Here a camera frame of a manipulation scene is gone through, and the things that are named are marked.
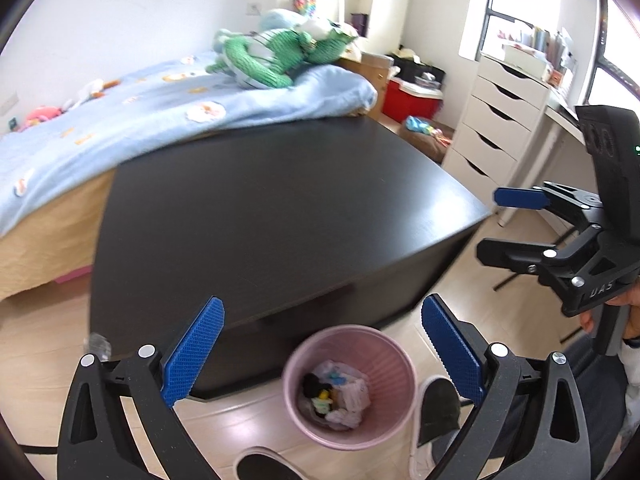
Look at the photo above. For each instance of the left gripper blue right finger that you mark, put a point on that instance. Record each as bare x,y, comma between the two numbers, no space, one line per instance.
459,346

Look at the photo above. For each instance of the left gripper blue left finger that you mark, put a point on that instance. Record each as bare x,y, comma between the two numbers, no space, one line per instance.
182,364

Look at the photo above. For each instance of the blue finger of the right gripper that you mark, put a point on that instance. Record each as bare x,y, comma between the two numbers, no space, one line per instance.
521,198
518,257

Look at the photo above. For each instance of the white tissue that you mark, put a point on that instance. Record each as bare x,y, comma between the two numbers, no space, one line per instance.
350,392

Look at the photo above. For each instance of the black sock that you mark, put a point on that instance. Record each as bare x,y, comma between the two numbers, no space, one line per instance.
311,386

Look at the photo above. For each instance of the pink trash bin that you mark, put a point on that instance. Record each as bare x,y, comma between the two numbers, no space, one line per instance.
392,383

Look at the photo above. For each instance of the person's right hand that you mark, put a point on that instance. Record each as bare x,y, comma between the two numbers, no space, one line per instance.
629,298

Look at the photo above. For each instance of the black white slipper right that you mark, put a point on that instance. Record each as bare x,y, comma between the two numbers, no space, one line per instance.
435,425

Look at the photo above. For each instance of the black white slipper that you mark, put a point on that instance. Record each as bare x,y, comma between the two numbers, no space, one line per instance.
264,464
435,425

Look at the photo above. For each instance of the white drawer cabinet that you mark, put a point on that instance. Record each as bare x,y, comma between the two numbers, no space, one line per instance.
497,128

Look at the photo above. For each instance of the brown pet cushion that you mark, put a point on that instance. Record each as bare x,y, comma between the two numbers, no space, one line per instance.
431,139

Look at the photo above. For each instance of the black white slipper left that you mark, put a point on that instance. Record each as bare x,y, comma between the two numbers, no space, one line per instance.
264,464

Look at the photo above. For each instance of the red storage box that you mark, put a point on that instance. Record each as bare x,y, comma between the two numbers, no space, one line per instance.
404,99

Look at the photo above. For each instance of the light blue blanket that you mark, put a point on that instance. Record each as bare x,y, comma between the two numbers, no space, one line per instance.
152,108

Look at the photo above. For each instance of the pink plush toy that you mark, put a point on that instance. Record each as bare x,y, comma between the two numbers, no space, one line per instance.
39,115

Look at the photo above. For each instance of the rainbow pop bag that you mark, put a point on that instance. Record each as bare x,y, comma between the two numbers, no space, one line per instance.
305,7

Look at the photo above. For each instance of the green plush dragon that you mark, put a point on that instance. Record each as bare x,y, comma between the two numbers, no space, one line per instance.
266,60

